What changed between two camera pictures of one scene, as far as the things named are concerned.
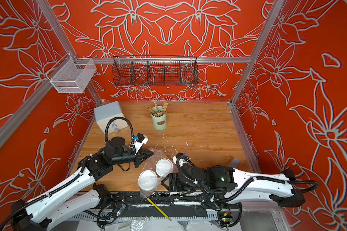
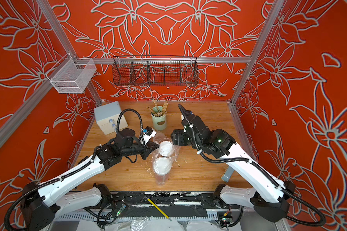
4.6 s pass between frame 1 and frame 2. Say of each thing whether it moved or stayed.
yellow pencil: stayed
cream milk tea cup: moved
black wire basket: stayed
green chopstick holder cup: stayed
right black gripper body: moved
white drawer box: stayed
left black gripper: moved
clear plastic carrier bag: moved
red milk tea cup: moved
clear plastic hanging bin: stayed
